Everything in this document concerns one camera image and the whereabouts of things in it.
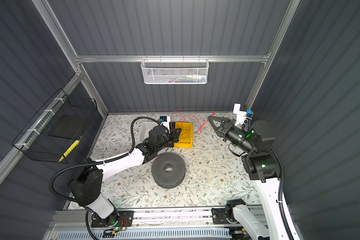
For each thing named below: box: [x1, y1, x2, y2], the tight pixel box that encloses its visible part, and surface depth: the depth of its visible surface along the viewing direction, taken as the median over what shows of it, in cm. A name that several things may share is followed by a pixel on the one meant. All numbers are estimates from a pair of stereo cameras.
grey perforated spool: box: [151, 152, 187, 189], surface depth 86 cm
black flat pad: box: [48, 116, 86, 140], surface depth 76 cm
